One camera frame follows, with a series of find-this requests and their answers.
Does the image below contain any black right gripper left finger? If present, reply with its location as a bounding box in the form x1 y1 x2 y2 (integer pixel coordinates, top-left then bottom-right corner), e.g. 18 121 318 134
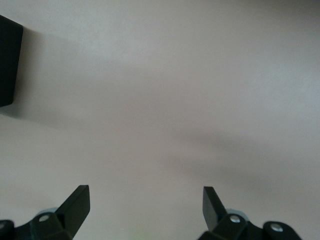
0 184 90 240

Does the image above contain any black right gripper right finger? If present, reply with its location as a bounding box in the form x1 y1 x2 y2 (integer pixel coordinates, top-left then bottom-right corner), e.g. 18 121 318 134
197 186 301 240

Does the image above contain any black plastic tray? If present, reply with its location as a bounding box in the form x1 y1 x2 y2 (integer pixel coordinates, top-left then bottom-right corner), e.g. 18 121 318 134
0 14 24 109

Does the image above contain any table cover sheet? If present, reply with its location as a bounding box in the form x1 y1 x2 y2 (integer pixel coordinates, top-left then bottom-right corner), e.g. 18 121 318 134
0 0 320 240

